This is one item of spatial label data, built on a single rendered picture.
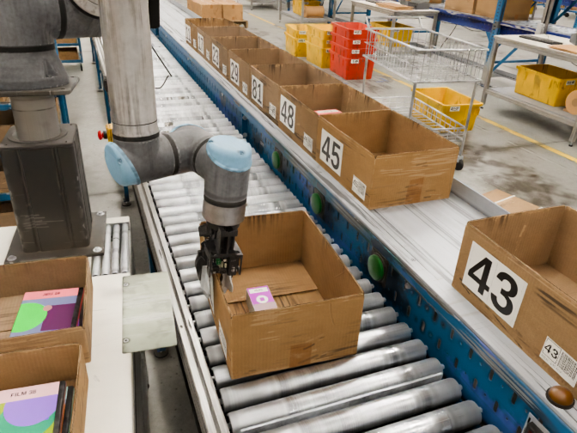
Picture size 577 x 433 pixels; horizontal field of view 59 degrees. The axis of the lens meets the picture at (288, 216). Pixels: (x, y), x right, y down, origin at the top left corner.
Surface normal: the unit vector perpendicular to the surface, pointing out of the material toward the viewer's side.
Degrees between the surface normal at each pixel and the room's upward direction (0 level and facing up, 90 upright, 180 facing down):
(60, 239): 90
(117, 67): 88
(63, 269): 90
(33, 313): 0
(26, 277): 89
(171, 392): 0
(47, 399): 0
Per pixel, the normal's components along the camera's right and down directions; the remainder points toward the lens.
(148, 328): 0.04, -0.88
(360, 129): 0.36, 0.45
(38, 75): 0.62, -0.01
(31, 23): 0.74, 0.29
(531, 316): -0.93, 0.15
